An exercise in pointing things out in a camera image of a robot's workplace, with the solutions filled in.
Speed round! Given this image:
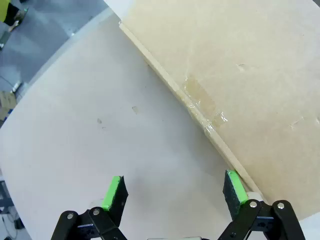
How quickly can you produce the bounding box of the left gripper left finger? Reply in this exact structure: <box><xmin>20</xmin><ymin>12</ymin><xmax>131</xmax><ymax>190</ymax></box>
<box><xmin>51</xmin><ymin>175</ymin><xmax>129</xmax><ymax>240</ymax></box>

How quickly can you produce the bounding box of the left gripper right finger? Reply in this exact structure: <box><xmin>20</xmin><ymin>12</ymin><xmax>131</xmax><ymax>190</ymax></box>
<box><xmin>217</xmin><ymin>169</ymin><xmax>306</xmax><ymax>240</ymax></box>

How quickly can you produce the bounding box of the light wooden board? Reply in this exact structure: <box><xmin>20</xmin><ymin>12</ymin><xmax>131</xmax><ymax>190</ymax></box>
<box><xmin>118</xmin><ymin>0</ymin><xmax>320</xmax><ymax>222</ymax></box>

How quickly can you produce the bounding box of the clear tape strip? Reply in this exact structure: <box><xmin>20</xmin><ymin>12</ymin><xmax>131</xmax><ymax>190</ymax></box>
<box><xmin>183</xmin><ymin>74</ymin><xmax>230</xmax><ymax>135</ymax></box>

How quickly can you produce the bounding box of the small brown carton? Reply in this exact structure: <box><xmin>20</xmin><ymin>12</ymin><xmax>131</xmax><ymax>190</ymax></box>
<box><xmin>0</xmin><ymin>90</ymin><xmax>17</xmax><ymax>121</ymax></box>

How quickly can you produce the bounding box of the person in yellow top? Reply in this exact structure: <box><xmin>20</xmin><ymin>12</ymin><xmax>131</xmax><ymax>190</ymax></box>
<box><xmin>0</xmin><ymin>0</ymin><xmax>29</xmax><ymax>33</ymax></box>

